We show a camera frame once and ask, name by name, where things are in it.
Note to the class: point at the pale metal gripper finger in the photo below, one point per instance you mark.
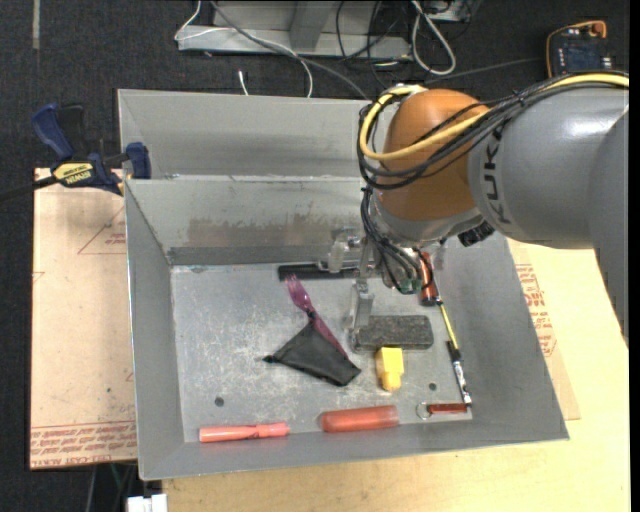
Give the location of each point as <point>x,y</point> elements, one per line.
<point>337,255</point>
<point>364,310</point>

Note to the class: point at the black cloth pouch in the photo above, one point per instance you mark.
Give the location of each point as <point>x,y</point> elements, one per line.
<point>315,357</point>

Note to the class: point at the grey metal bin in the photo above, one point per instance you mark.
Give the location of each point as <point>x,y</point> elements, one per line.
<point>240,330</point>

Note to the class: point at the orange-red cylinder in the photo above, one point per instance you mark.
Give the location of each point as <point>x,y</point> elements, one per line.
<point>357,419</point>

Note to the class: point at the purple plastic fork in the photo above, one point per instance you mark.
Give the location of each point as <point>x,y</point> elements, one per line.
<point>300,297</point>

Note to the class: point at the pink plastic tube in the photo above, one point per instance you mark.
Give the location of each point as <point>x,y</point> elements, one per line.
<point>240,432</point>

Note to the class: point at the yellow and black pen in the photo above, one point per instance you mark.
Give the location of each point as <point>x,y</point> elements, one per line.
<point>457,357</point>

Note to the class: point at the yellow toy block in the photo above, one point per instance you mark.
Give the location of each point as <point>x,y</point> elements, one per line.
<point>389,367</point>

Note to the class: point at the black flat bar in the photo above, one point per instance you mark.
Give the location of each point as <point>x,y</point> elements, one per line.
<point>300,272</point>

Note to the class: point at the brown cardboard board, red print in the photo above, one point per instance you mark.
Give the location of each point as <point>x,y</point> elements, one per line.
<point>80,320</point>

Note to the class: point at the dark green flat block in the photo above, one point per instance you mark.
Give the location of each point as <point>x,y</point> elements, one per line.
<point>395,331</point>

